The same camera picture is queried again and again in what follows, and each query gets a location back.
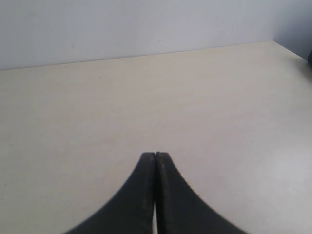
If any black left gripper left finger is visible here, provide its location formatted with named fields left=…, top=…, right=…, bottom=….
left=68, top=153, right=156, bottom=234

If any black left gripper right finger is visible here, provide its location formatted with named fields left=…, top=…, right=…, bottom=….
left=155, top=152, right=245, bottom=234

